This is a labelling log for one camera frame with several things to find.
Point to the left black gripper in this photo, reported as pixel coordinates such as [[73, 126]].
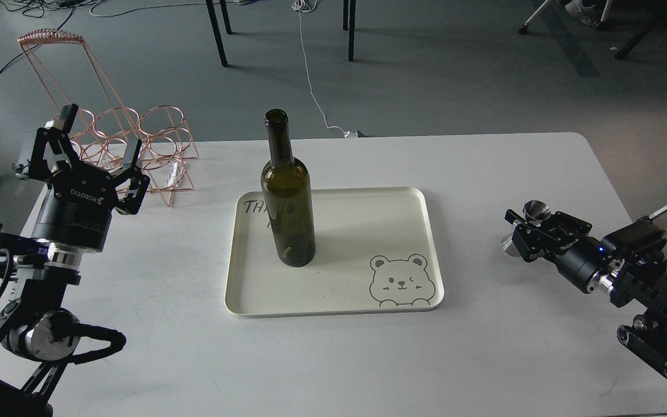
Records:
[[80, 197]]

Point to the dark green wine bottle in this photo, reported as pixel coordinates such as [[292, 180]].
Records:
[[286, 191]]

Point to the cream bear tray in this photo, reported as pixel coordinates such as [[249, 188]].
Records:
[[375, 253]]

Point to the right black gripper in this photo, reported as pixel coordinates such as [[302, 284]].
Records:
[[563, 240]]

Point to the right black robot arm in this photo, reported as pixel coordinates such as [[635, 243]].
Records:
[[627, 265]]

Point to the copper wire bottle rack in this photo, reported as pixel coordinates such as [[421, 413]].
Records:
[[102, 133]]

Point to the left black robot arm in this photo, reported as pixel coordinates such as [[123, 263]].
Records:
[[38, 337]]

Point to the silver metal jigger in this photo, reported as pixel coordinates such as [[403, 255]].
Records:
[[534, 212]]

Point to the office chair base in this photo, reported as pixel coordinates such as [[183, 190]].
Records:
[[596, 13]]

